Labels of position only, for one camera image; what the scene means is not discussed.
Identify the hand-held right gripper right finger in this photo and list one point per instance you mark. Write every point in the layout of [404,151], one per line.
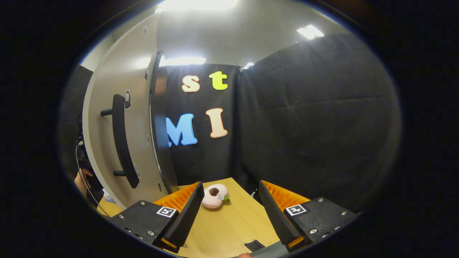
[274,215]

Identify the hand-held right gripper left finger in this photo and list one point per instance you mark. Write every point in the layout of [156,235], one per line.
[186,215]

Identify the white cabinet door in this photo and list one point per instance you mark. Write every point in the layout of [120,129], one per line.
[107,71]

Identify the pink plush toy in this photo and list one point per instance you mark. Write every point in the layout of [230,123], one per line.
[211,200]

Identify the black backdrop cloth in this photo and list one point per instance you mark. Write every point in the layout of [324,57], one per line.
[304,125]

